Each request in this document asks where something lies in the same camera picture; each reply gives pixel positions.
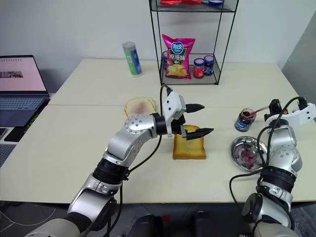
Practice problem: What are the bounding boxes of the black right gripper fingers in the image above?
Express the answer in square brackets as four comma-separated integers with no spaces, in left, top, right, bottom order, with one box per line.
[269,98,282,114]

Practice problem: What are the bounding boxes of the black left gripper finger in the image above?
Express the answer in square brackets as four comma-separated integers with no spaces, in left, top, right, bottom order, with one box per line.
[185,103,205,114]
[180,124,215,142]

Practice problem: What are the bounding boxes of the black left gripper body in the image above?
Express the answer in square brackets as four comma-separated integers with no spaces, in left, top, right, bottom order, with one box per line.
[171,114,187,136]

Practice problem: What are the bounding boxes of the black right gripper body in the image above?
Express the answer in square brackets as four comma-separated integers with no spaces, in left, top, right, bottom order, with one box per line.
[264,111,290,122]

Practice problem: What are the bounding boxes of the metal spoon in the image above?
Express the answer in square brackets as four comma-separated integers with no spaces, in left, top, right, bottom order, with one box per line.
[249,105,272,116]

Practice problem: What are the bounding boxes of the toasted bread slice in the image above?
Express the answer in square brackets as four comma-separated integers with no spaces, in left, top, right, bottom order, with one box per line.
[172,125,207,160]

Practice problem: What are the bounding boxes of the open blueberry jam jar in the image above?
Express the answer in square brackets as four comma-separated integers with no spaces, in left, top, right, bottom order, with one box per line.
[234,108,256,133]

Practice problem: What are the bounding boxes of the red label jam jar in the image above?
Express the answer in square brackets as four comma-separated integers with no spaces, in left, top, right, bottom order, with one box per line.
[193,58,206,79]

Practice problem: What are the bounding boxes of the white bread slice with jam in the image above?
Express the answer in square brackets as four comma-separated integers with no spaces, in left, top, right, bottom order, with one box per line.
[123,97,155,118]

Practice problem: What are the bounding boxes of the blue label jam jar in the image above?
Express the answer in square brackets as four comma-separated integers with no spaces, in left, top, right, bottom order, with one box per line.
[203,55,215,77]

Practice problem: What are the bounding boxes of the round metal plate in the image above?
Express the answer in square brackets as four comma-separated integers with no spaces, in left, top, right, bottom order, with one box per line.
[231,135,269,171]

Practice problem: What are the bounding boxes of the pink potato chips bag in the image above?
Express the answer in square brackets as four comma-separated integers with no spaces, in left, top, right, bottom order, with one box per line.
[161,34,197,80]

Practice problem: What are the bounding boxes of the green blue cylindrical can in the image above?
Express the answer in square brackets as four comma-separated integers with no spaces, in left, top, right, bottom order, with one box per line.
[122,41,143,78]

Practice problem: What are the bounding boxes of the dark rounded robot part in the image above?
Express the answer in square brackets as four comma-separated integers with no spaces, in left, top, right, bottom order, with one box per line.
[127,213,164,237]
[194,210,238,237]

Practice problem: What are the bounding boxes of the red snack packet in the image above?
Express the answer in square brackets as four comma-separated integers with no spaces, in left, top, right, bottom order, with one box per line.
[159,0,202,6]

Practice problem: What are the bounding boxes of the open blue laptop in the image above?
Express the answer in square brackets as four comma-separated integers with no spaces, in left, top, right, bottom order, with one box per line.
[0,55,51,128]

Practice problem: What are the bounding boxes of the black smartphone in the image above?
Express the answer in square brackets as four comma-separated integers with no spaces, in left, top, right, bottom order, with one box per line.
[4,126,25,143]

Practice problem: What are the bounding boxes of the blue grid mat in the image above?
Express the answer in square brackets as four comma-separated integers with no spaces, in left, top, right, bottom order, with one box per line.
[0,144,17,168]

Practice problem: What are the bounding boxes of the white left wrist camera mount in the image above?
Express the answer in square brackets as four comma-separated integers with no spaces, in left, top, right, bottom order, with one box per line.
[162,91,188,138]

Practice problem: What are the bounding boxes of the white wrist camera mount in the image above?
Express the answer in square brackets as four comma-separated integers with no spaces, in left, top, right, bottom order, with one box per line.
[162,91,188,138]
[265,102,316,129]

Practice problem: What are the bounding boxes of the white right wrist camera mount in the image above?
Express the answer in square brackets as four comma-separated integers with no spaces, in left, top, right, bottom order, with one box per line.
[265,102,316,129]

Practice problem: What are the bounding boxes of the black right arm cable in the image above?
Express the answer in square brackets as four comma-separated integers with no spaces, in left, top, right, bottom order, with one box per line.
[229,97,307,204]

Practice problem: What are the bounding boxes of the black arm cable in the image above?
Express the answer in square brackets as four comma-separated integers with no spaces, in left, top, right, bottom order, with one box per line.
[229,97,307,204]
[120,84,173,205]

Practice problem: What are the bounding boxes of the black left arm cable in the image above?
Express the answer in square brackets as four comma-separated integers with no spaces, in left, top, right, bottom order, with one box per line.
[120,84,173,205]

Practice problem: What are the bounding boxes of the black wire shelf rack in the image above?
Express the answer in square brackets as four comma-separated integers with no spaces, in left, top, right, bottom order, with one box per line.
[149,0,238,86]

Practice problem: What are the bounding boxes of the white floor cable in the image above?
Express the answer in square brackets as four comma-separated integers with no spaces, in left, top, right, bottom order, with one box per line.
[0,201,68,232]

